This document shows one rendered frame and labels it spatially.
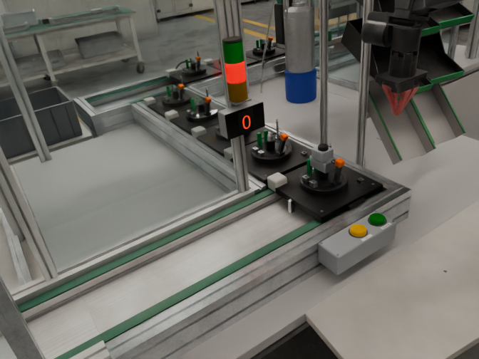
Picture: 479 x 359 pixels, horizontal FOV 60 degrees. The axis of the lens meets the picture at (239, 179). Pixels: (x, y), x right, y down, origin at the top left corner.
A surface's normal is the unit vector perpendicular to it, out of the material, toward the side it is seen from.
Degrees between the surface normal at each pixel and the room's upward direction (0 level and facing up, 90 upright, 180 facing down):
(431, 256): 0
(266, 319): 0
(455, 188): 0
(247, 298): 90
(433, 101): 45
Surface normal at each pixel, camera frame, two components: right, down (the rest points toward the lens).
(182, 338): 0.55, 0.38
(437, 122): 0.21, -0.29
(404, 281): -0.11, -0.85
